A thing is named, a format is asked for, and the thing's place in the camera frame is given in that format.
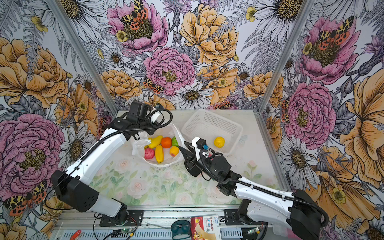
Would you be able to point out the teal round tape dispenser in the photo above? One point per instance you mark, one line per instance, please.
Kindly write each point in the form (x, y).
(181, 230)

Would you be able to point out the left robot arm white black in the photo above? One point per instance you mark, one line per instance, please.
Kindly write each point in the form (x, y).
(73, 185)

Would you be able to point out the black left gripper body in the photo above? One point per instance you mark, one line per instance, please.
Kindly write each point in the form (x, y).
(146, 123)

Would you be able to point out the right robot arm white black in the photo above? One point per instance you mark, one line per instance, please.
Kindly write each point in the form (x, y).
(295, 211)

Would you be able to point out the red handled tool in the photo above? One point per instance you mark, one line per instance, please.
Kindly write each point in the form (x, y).
(76, 235)

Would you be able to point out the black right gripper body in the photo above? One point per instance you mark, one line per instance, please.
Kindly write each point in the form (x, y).
(206, 161)

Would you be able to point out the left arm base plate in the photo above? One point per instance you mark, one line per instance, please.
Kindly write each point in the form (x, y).
(129, 218)

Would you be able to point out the pink toy strawberry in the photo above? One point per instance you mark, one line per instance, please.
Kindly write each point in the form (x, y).
(149, 154)

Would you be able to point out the yellow toy lemon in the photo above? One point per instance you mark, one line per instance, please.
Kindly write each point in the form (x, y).
(219, 142)

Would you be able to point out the white plastic mesh basket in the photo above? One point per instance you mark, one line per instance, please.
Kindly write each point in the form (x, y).
(208, 125)

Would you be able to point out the peach toy fruit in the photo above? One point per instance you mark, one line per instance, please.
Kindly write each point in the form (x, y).
(174, 151)

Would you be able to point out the aluminium corner post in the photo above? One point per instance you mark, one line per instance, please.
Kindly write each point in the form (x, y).
(302, 17)
(70, 31)

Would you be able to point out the orange toy orange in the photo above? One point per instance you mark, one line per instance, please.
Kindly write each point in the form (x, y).
(166, 142)

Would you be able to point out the yellow toy banana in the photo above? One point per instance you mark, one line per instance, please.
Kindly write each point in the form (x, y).
(157, 141)

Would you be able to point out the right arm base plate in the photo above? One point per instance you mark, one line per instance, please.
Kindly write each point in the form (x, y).
(232, 218)

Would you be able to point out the red white bandage box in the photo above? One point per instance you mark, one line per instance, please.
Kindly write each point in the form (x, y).
(206, 228)

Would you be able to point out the green toy leaf fruit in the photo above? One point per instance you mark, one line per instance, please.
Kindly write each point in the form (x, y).
(175, 142)

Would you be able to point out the pink transparent packet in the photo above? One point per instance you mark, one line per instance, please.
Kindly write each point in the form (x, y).
(284, 232)

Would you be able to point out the aluminium corner post left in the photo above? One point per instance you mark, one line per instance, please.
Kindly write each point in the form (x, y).
(70, 31)

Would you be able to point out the aluminium corner post right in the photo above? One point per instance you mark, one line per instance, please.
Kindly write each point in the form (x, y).
(302, 17)

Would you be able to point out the yellow toy corn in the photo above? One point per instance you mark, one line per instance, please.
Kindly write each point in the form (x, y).
(159, 154)

